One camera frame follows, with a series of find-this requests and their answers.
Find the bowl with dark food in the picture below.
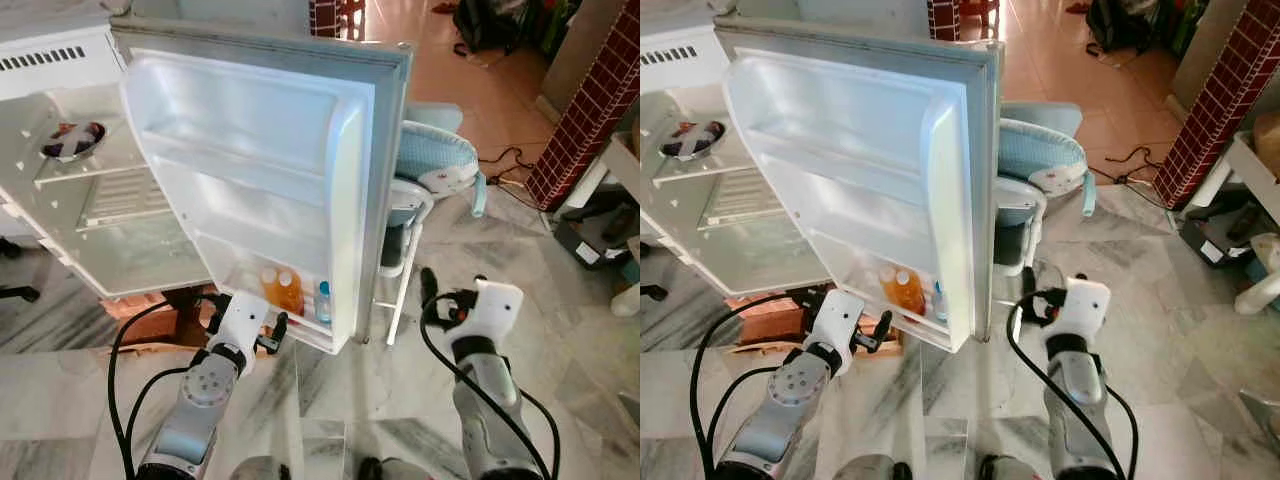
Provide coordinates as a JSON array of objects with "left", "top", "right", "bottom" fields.
[
  {"left": 658, "top": 120, "right": 728, "bottom": 163},
  {"left": 40, "top": 120, "right": 107, "bottom": 164}
]

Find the black storage bin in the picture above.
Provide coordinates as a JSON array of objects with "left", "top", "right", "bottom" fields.
[
  {"left": 552, "top": 190, "right": 637, "bottom": 268},
  {"left": 1178, "top": 195, "right": 1259, "bottom": 268}
]

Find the white fridge body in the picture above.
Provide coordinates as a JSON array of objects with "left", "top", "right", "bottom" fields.
[
  {"left": 0, "top": 5, "right": 216, "bottom": 301},
  {"left": 640, "top": 0, "right": 831, "bottom": 301}
]

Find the short black left arm cable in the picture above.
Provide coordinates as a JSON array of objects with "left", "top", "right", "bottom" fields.
[
  {"left": 708, "top": 365, "right": 781, "bottom": 471},
  {"left": 125, "top": 365, "right": 191, "bottom": 471}
]

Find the light blue padded baby seat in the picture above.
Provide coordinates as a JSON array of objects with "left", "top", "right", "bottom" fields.
[
  {"left": 1000, "top": 100, "right": 1098, "bottom": 221},
  {"left": 395, "top": 100, "right": 489, "bottom": 221}
]

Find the small white table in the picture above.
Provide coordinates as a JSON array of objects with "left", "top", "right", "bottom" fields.
[
  {"left": 555, "top": 128, "right": 641, "bottom": 216},
  {"left": 1185, "top": 128, "right": 1280, "bottom": 216}
]

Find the wide red brick pillar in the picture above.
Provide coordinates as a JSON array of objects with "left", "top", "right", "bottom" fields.
[
  {"left": 525, "top": 0, "right": 641, "bottom": 213},
  {"left": 1152, "top": 0, "right": 1280, "bottom": 211}
]

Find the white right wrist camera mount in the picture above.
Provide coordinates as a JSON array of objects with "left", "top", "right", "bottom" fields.
[
  {"left": 1045, "top": 276, "right": 1113, "bottom": 343},
  {"left": 452, "top": 278, "right": 527, "bottom": 346}
]

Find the white rounded plastic item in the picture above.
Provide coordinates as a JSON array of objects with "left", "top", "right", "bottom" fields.
[
  {"left": 1235, "top": 233, "right": 1280, "bottom": 317},
  {"left": 608, "top": 280, "right": 641, "bottom": 319}
]

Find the brown cardboard box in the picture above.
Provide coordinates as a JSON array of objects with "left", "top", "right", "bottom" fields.
[{"left": 1250, "top": 110, "right": 1280, "bottom": 181}]

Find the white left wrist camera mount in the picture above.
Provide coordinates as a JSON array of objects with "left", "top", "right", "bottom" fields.
[
  {"left": 812, "top": 288, "right": 869, "bottom": 351},
  {"left": 213, "top": 290, "right": 273, "bottom": 353}
]

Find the black bag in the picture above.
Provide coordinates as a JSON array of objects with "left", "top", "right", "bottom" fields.
[
  {"left": 1085, "top": 0, "right": 1179, "bottom": 56},
  {"left": 452, "top": 0, "right": 549, "bottom": 56}
]

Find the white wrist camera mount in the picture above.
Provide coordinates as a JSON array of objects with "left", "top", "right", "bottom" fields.
[
  {"left": 213, "top": 290, "right": 273, "bottom": 353},
  {"left": 452, "top": 278, "right": 527, "bottom": 346},
  {"left": 1045, "top": 276, "right": 1113, "bottom": 343},
  {"left": 812, "top": 288, "right": 869, "bottom": 351}
]

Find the narrow red brick pillar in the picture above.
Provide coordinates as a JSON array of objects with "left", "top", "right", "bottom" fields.
[
  {"left": 308, "top": 0, "right": 347, "bottom": 41},
  {"left": 925, "top": 0, "right": 964, "bottom": 41}
]

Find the orange brick stack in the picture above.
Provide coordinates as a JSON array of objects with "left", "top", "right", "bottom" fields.
[{"left": 725, "top": 288, "right": 836, "bottom": 349}]

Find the black floor cable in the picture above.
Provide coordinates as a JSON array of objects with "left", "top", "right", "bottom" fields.
[
  {"left": 476, "top": 146, "right": 546, "bottom": 189},
  {"left": 1100, "top": 146, "right": 1166, "bottom": 189}
]

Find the white fridge door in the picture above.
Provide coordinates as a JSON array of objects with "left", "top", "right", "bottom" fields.
[
  {"left": 712, "top": 15, "right": 1004, "bottom": 353},
  {"left": 108, "top": 15, "right": 417, "bottom": 357}
]

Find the white wire fridge shelf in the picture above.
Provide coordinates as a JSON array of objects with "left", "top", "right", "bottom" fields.
[
  {"left": 78, "top": 168, "right": 176, "bottom": 229},
  {"left": 698, "top": 168, "right": 793, "bottom": 229}
]

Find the long black left arm cable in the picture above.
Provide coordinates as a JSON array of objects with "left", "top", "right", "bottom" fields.
[
  {"left": 106, "top": 293, "right": 226, "bottom": 479},
  {"left": 690, "top": 292, "right": 826, "bottom": 479}
]

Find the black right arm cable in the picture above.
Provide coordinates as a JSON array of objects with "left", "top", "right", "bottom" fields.
[
  {"left": 418, "top": 318, "right": 561, "bottom": 480},
  {"left": 1005, "top": 295, "right": 1141, "bottom": 480}
]

